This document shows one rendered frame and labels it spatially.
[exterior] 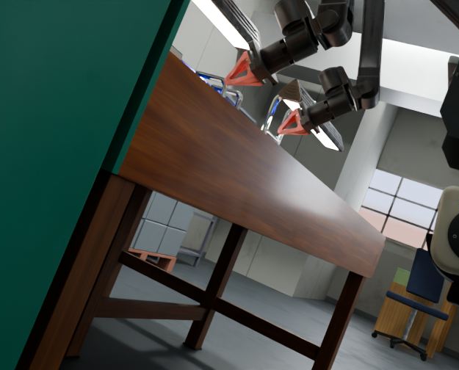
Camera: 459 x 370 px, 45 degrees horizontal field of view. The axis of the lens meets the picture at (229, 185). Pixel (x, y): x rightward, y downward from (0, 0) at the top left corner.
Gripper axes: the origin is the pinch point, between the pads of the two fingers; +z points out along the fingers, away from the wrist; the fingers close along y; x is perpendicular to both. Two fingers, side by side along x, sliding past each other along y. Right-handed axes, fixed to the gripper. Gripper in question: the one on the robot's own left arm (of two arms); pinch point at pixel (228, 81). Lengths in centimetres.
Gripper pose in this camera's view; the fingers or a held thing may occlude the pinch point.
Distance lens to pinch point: 121.8
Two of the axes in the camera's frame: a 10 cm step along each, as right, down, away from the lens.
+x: 2.6, 9.0, -3.5
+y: -4.3, -2.1, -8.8
